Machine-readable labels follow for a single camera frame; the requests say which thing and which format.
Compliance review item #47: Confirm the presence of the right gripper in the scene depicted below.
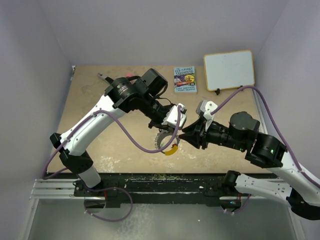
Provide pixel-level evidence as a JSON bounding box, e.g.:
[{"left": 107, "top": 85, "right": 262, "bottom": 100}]
[{"left": 178, "top": 115, "right": 246, "bottom": 150}]

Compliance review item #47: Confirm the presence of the large keyring with small rings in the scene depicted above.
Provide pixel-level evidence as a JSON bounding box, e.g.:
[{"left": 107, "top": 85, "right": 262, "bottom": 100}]
[{"left": 155, "top": 130, "right": 180, "bottom": 154}]

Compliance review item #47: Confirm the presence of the yellow key tag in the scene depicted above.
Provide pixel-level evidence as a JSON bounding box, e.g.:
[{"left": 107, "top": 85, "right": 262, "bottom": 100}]
[{"left": 164, "top": 144, "right": 179, "bottom": 156}]

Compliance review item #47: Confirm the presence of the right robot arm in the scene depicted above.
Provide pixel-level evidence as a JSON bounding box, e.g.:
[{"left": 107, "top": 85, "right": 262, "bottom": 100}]
[{"left": 179, "top": 111, "right": 320, "bottom": 221}]

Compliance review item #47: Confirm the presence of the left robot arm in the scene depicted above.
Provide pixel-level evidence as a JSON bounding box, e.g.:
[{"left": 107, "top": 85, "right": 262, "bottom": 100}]
[{"left": 50, "top": 68, "right": 186, "bottom": 196}]

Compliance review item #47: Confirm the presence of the treehouse paperback book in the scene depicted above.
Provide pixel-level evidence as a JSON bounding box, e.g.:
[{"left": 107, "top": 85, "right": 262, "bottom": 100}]
[{"left": 173, "top": 66, "right": 197, "bottom": 93}]

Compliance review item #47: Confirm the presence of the small whiteboard on stand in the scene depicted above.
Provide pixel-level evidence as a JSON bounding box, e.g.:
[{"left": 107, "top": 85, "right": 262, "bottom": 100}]
[{"left": 203, "top": 49, "right": 255, "bottom": 95}]

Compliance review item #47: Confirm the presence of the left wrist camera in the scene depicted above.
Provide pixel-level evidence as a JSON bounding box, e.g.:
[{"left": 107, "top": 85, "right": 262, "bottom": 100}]
[{"left": 161, "top": 103, "right": 187, "bottom": 130}]

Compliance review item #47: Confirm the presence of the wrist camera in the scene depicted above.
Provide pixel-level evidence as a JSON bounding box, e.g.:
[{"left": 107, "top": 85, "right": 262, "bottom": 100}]
[
  {"left": 195, "top": 100, "right": 218, "bottom": 132},
  {"left": 161, "top": 103, "right": 187, "bottom": 130}
]

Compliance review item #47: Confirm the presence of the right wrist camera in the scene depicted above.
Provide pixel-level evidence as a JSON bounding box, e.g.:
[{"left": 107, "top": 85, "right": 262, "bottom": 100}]
[{"left": 195, "top": 100, "right": 218, "bottom": 132}]

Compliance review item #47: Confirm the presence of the right aluminium rail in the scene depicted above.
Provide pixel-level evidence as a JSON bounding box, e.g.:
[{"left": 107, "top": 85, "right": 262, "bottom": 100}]
[{"left": 251, "top": 86, "right": 295, "bottom": 221}]

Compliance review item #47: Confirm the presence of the black base frame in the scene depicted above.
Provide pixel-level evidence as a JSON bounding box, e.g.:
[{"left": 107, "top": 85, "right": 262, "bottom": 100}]
[{"left": 73, "top": 173, "right": 246, "bottom": 211}]

